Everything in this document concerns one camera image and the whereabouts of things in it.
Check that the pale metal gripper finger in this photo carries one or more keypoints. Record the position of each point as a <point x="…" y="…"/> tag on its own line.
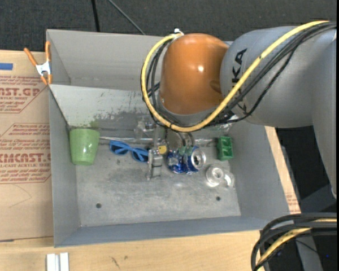
<point x="150" y="165"/>
<point x="158" y="166"/>

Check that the blue sunglasses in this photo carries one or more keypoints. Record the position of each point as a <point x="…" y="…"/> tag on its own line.
<point x="135" y="152"/>

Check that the crushed blue drink can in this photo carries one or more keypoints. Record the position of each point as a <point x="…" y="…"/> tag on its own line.
<point x="183" y="162"/>

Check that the grey metal bin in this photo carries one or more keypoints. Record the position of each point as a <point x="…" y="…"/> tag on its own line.
<point x="147" y="199"/>

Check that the green plastic block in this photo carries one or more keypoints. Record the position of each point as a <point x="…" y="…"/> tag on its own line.
<point x="225" y="148"/>

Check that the green plastic cup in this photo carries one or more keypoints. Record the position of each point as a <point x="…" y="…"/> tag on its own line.
<point x="84" y="147"/>

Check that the brown cardboard board red print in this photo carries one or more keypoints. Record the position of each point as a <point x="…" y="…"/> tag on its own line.
<point x="19" y="179"/>

